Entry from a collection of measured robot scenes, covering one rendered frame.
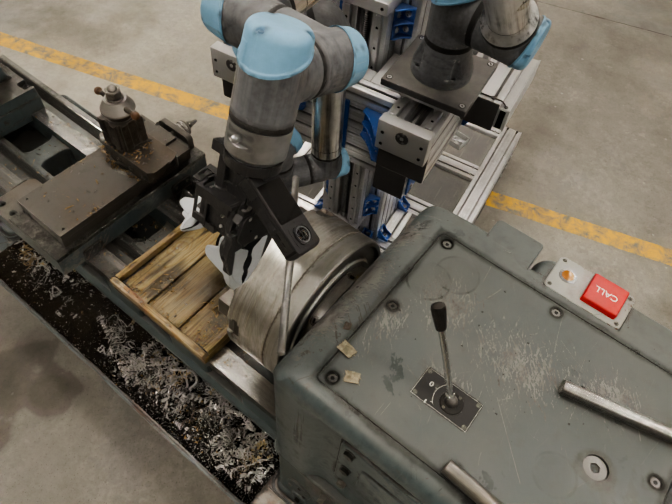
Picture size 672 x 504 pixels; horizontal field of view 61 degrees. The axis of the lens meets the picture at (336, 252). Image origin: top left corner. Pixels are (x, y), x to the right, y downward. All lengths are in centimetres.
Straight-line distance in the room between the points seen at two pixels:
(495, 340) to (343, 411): 26
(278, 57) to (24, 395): 195
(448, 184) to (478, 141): 33
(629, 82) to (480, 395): 318
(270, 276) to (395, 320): 23
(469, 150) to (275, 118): 215
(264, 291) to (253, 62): 46
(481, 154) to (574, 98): 101
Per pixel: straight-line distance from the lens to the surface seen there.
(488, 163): 269
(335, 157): 140
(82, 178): 152
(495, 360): 90
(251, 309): 99
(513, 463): 85
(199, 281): 137
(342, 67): 69
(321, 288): 97
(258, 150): 64
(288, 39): 60
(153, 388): 161
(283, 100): 62
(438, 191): 251
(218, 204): 71
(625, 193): 317
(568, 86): 367
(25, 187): 165
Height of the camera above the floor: 202
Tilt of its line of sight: 54 degrees down
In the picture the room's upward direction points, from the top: 6 degrees clockwise
